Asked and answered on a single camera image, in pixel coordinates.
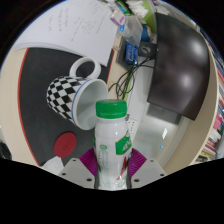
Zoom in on white bottle with green cap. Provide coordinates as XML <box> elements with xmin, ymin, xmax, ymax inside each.
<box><xmin>93</xmin><ymin>98</ymin><xmax>133</xmax><ymax>191</ymax></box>

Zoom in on black computer monitor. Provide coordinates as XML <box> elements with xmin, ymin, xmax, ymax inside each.
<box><xmin>138</xmin><ymin>12</ymin><xmax>211</xmax><ymax>122</ymax></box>

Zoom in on flat round red coaster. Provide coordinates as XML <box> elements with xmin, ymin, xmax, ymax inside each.
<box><xmin>53</xmin><ymin>131</ymin><xmax>78</xmax><ymax>159</ymax></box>

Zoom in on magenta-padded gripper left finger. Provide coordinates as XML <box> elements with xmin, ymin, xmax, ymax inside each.
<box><xmin>57</xmin><ymin>148</ymin><xmax>101</xmax><ymax>191</ymax></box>

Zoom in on black desk mat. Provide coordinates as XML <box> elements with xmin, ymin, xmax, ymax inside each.
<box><xmin>17</xmin><ymin>47</ymin><xmax>116</xmax><ymax>167</ymax></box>

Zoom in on black cables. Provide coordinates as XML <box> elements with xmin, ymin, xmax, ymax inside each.
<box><xmin>108</xmin><ymin>56</ymin><xmax>155</xmax><ymax>101</ymax></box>

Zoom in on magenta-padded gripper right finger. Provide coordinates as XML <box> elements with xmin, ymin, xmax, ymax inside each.
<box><xmin>126</xmin><ymin>148</ymin><xmax>167</xmax><ymax>190</ymax></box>

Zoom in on white paper notebook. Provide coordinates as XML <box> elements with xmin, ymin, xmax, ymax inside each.
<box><xmin>12</xmin><ymin>0</ymin><xmax>119</xmax><ymax>68</ymax></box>

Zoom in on black and white checkered mug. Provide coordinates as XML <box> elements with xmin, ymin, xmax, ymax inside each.
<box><xmin>45</xmin><ymin>56</ymin><xmax>110</xmax><ymax>131</ymax></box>

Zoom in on shelf unit with books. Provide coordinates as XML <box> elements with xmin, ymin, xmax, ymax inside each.
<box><xmin>161</xmin><ymin>19</ymin><xmax>224</xmax><ymax>175</ymax></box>

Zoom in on small blue box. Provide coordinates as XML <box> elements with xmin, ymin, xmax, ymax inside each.
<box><xmin>124</xmin><ymin>42</ymin><xmax>140</xmax><ymax>65</ymax></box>

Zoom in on clear plastic container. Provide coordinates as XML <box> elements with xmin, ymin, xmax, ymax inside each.
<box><xmin>121</xmin><ymin>14</ymin><xmax>145</xmax><ymax>48</ymax></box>

